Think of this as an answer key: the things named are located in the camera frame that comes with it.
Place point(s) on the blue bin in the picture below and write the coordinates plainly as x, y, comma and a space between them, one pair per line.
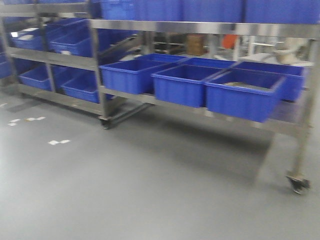
183, 84
132, 76
245, 94

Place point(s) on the shelf caster wheel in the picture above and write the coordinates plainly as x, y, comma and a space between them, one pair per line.
299, 184

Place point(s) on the blue bin front left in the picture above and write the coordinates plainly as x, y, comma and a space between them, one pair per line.
132, 76

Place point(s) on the blue bin front right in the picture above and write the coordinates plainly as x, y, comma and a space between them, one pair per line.
245, 94

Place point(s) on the blue bin front middle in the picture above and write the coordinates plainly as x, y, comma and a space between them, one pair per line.
183, 84

